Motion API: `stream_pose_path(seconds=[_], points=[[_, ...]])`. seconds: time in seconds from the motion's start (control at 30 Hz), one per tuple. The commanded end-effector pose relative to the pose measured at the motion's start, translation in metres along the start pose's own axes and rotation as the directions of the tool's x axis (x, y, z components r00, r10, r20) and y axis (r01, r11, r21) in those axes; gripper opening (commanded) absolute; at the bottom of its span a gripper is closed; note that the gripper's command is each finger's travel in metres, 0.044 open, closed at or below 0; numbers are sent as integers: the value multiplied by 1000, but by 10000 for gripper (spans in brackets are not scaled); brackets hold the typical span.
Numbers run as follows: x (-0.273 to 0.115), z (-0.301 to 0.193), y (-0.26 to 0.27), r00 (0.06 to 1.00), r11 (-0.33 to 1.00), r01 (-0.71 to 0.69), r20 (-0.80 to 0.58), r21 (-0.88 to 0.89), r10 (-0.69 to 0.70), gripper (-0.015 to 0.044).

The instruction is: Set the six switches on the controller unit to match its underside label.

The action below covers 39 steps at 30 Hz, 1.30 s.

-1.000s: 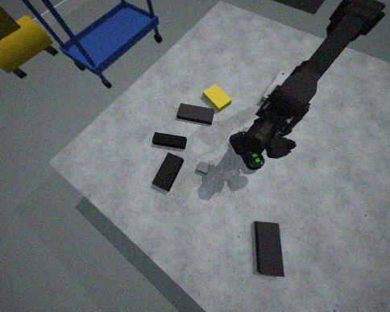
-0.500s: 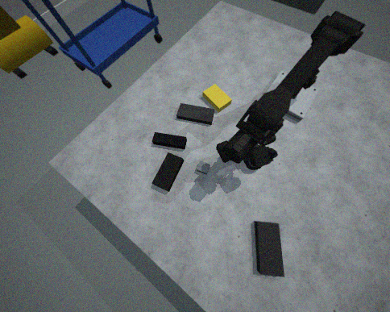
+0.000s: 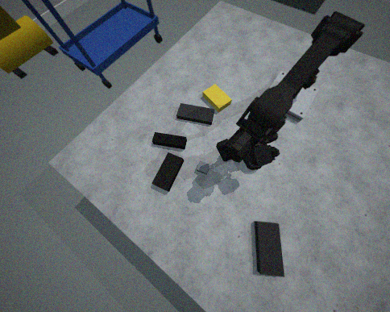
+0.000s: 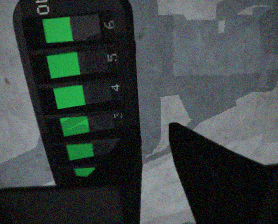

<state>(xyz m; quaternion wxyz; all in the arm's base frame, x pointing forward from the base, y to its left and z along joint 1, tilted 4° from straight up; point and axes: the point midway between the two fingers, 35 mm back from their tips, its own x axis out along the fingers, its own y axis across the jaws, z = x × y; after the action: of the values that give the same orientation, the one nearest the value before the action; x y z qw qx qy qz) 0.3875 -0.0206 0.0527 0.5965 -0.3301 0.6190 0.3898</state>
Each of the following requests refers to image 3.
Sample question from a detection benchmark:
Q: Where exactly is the yellow rectangular block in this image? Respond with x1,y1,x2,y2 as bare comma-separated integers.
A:
203,84,232,113

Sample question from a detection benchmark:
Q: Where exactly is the dark grey controller unit with rocker switches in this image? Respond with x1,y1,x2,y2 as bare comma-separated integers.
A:
243,152,262,170

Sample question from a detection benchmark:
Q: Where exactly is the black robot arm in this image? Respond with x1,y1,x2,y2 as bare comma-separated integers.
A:
222,11,365,166

